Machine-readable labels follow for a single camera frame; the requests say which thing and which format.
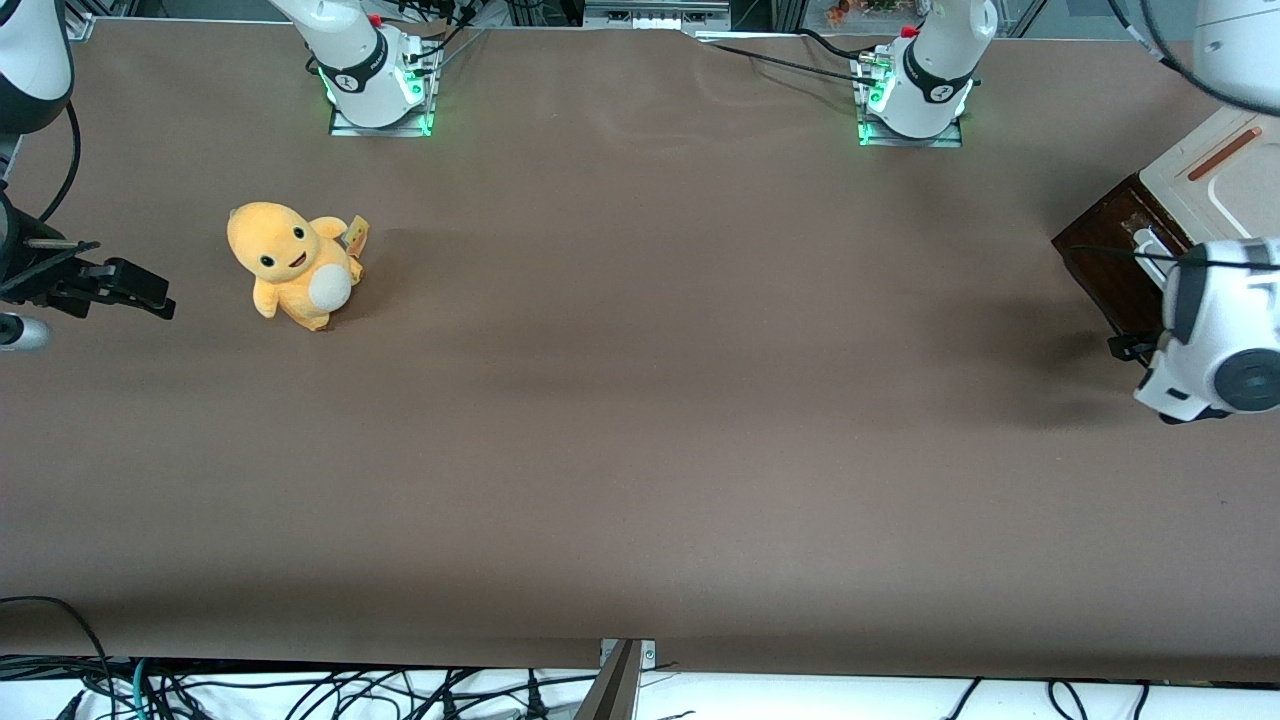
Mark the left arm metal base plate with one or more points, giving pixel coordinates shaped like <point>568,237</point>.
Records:
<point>910,142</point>

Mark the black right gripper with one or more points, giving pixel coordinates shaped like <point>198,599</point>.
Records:
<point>22,268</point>

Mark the grey equipment box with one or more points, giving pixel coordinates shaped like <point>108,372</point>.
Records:
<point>655,14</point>

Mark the orange plush toy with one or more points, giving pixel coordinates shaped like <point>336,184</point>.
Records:
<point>290,260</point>

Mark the white sheet under table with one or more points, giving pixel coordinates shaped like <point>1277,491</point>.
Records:
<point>800,700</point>

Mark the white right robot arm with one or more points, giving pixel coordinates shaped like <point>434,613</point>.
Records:
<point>355,60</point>

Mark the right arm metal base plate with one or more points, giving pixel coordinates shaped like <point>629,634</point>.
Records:
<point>380,131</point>

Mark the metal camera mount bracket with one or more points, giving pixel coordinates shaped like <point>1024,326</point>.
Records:
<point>620,690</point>

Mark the orange background items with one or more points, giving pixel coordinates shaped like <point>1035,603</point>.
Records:
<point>860,10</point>

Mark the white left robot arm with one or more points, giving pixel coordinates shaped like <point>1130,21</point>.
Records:
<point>1200,330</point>

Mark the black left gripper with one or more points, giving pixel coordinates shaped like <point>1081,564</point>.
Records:
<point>1119,346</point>

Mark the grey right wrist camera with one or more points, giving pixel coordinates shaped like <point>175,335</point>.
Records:
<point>20,333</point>

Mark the brown bar on cabinet lid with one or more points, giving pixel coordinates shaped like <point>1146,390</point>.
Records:
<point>1225,155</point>

